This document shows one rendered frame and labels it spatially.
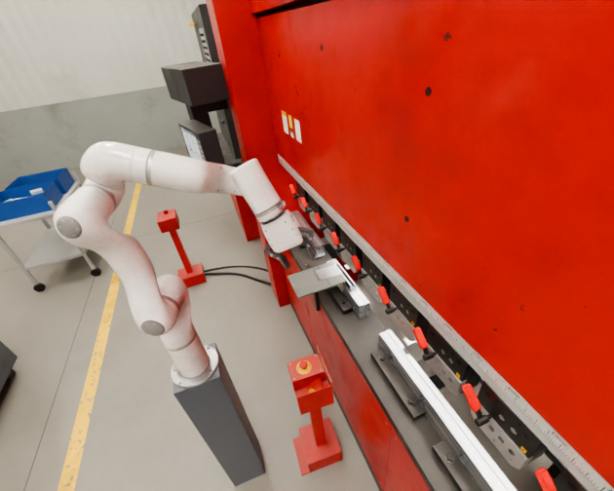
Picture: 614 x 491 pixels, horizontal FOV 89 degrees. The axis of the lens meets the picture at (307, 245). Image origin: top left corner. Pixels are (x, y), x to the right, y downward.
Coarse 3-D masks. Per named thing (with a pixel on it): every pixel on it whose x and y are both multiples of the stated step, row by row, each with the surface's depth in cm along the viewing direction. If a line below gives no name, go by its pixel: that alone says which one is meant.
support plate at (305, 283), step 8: (328, 264) 172; (304, 272) 168; (312, 272) 168; (288, 280) 165; (296, 280) 164; (304, 280) 163; (312, 280) 163; (328, 280) 161; (336, 280) 161; (344, 280) 160; (296, 288) 158; (304, 288) 158; (312, 288) 157; (320, 288) 157; (304, 296) 155
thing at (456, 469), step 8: (440, 448) 103; (448, 448) 103; (440, 456) 101; (456, 456) 101; (448, 464) 99; (456, 464) 99; (448, 472) 98; (456, 472) 97; (464, 472) 97; (456, 480) 96; (464, 480) 96; (472, 480) 95; (464, 488) 94; (472, 488) 94
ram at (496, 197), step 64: (384, 0) 70; (448, 0) 55; (512, 0) 45; (576, 0) 38; (320, 64) 110; (384, 64) 77; (448, 64) 59; (512, 64) 48; (576, 64) 40; (320, 128) 127; (384, 128) 85; (448, 128) 63; (512, 128) 51; (576, 128) 42; (320, 192) 150; (384, 192) 94; (448, 192) 69; (512, 192) 54; (576, 192) 45; (384, 256) 107; (448, 256) 75; (512, 256) 58; (576, 256) 47; (448, 320) 82; (512, 320) 62; (576, 320) 50; (512, 384) 68; (576, 384) 53; (576, 448) 57
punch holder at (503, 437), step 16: (480, 400) 79; (496, 400) 74; (496, 416) 75; (512, 416) 70; (496, 432) 77; (512, 432) 72; (528, 432) 67; (512, 448) 73; (528, 448) 68; (544, 448) 70; (512, 464) 75
